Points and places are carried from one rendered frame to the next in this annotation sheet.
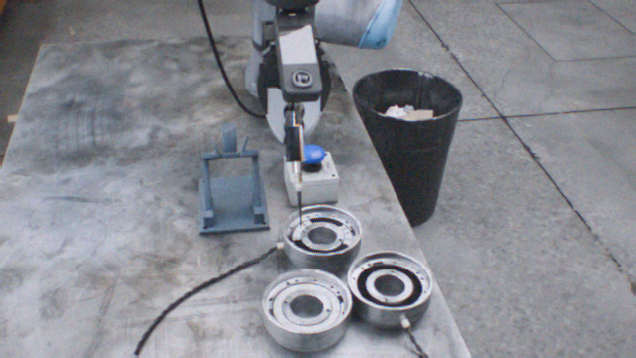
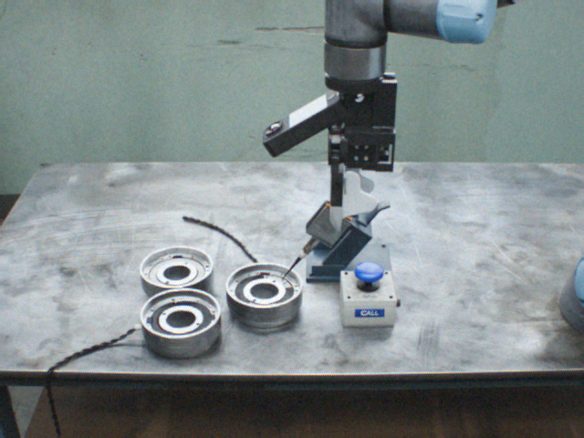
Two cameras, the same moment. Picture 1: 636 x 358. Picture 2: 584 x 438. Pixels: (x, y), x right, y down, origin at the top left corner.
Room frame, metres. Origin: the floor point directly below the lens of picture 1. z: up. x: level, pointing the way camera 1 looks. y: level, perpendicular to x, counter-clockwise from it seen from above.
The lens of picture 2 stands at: (0.92, -0.82, 1.43)
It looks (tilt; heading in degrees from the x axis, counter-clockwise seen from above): 30 degrees down; 102
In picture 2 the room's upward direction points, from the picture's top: straight up
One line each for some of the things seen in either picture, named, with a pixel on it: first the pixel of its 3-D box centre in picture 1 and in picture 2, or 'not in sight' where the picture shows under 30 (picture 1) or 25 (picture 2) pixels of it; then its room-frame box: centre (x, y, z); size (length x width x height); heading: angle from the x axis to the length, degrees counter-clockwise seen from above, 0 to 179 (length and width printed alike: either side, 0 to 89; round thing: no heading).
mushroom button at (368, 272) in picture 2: (311, 163); (368, 282); (0.86, 0.01, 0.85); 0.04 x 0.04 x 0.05
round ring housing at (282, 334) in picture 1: (306, 311); (177, 277); (0.59, 0.01, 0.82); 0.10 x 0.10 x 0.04
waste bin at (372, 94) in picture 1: (400, 151); not in sight; (1.89, -0.27, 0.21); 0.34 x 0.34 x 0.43
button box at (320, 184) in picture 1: (310, 175); (370, 297); (0.87, 0.01, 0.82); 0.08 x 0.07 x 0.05; 12
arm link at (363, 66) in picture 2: not in sight; (354, 57); (0.83, 0.04, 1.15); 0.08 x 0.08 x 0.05
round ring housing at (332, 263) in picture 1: (322, 240); (264, 296); (0.72, -0.01, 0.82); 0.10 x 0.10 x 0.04
